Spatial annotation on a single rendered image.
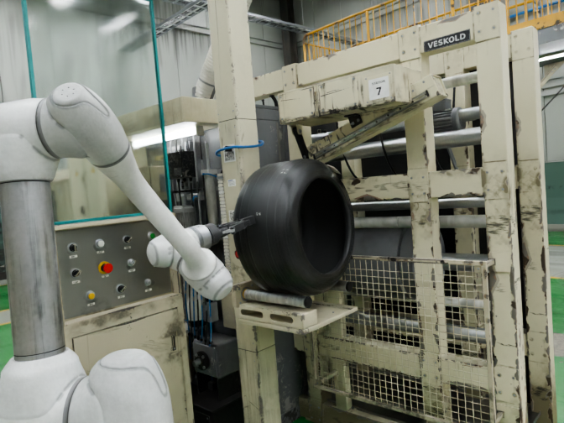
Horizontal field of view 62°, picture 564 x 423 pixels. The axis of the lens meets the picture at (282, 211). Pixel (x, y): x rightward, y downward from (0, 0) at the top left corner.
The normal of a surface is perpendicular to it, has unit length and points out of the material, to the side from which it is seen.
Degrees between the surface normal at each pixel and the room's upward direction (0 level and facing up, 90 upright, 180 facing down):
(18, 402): 83
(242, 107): 90
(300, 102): 90
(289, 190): 62
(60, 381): 68
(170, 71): 90
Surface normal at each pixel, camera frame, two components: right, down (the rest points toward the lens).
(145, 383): 0.71, -0.40
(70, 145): 0.18, 0.78
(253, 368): -0.66, 0.09
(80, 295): 0.74, -0.03
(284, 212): 0.08, -0.19
